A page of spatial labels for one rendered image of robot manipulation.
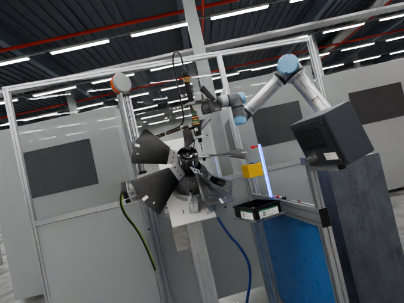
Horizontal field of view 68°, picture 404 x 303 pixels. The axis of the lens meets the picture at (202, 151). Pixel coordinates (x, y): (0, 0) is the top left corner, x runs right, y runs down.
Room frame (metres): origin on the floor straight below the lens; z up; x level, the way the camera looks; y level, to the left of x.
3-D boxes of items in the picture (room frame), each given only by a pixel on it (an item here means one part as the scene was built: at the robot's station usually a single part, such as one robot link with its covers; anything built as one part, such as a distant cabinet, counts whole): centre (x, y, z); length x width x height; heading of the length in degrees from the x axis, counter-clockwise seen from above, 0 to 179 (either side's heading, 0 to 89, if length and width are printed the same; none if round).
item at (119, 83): (2.27, 0.50, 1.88); 0.17 x 0.15 x 0.16; 99
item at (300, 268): (1.71, -0.37, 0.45); 0.82 x 0.01 x 0.66; 9
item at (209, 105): (1.77, -0.11, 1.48); 0.12 x 0.08 x 0.09; 99
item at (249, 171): (2.10, -0.31, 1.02); 0.16 x 0.10 x 0.11; 9
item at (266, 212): (1.61, -0.22, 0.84); 0.22 x 0.17 x 0.07; 24
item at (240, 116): (1.81, -0.27, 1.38); 0.11 x 0.08 x 0.11; 163
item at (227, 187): (1.79, -0.05, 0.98); 0.20 x 0.16 x 0.20; 9
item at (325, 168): (1.18, -0.46, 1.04); 0.24 x 0.03 x 0.03; 9
